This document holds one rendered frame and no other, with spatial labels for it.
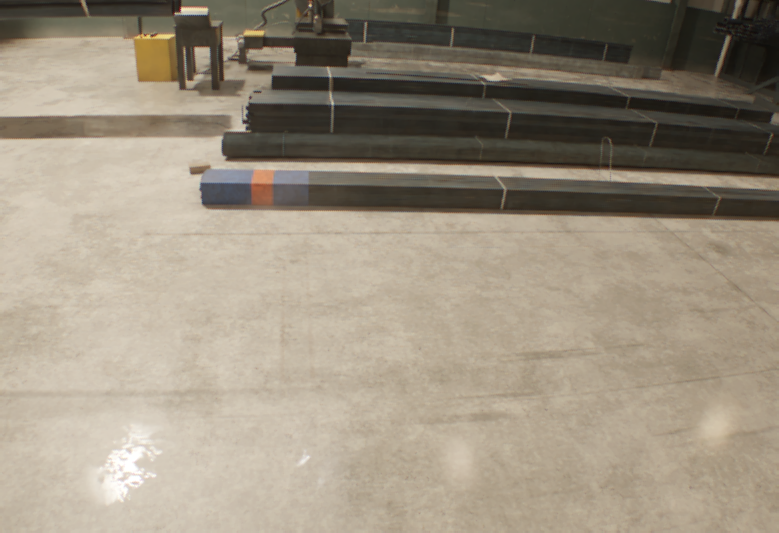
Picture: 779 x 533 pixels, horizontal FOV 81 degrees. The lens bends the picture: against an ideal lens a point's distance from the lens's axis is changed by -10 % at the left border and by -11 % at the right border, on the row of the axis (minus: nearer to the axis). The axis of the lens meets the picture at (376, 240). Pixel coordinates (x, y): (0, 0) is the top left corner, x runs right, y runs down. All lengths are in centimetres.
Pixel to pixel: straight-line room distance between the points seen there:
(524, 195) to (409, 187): 85
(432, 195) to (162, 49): 459
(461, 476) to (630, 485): 63
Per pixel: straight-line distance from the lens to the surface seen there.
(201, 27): 652
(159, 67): 721
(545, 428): 217
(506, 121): 481
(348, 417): 204
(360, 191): 348
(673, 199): 445
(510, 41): 1024
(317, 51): 663
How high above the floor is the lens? 155
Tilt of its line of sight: 30 degrees down
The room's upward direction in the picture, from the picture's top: 5 degrees clockwise
